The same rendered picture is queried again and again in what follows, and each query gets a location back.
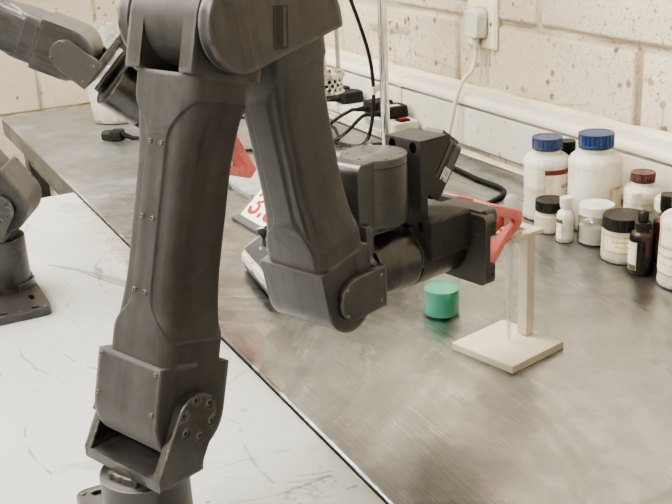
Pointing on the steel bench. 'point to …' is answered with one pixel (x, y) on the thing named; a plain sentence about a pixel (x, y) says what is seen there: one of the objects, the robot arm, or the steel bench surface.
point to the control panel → (257, 250)
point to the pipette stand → (531, 344)
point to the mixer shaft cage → (334, 72)
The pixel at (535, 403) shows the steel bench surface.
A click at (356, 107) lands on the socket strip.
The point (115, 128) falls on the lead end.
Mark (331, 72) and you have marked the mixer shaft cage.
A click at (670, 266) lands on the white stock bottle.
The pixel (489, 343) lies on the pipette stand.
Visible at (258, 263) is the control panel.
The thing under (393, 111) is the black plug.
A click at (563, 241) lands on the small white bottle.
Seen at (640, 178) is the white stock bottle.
